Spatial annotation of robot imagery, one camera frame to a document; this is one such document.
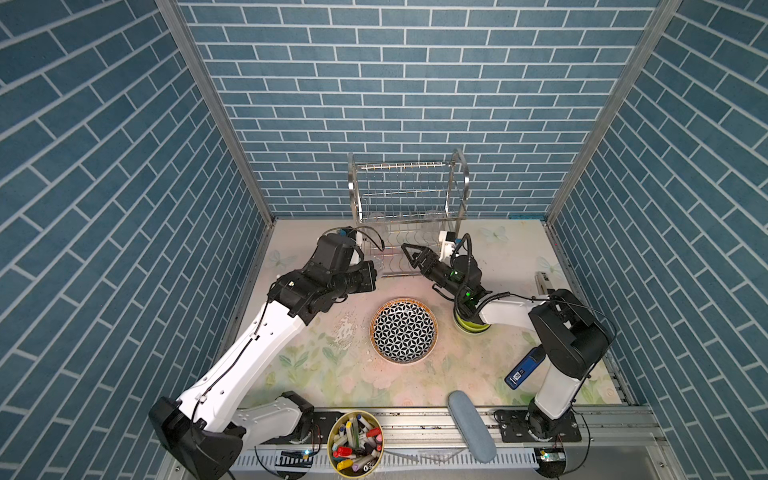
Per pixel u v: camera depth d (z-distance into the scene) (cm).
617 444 77
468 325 83
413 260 76
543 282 99
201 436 36
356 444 65
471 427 72
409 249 80
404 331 89
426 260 77
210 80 83
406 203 112
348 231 63
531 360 84
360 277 63
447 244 81
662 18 72
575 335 49
